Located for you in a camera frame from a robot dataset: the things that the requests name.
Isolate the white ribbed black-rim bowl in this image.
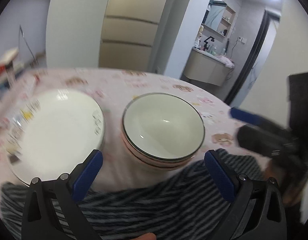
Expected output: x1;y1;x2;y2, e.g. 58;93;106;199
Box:
122;93;205;161

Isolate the Life cartoon plate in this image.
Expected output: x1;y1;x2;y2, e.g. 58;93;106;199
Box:
5;89;105;185

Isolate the pink rabbit strawberry bowl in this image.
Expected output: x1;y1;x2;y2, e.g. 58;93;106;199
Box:
122;141;195;171

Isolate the person's left hand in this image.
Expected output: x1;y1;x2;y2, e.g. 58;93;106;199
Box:
131;232;157;240

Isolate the pink towel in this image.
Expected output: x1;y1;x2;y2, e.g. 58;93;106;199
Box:
217;55;235;69

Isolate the bathroom vanity cabinet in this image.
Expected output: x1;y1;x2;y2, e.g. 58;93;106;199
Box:
183;48;233;87

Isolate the striped grey garment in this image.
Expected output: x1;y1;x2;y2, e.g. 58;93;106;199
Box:
0;149;264;239

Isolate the black faucet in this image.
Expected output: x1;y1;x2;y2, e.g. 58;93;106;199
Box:
203;36;215;51

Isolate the bathroom mirror shelf cabinet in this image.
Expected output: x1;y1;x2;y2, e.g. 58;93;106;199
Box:
202;0;236;37

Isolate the gold three-door refrigerator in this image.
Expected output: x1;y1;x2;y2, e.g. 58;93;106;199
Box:
99;0;166;71

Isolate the red white open box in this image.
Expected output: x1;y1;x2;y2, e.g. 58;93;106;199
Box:
0;47;19;75

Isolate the mop with metal pole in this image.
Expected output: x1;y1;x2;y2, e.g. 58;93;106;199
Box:
18;25;39;67

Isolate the black door frame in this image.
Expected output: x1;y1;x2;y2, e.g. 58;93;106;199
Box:
224;10;280;105

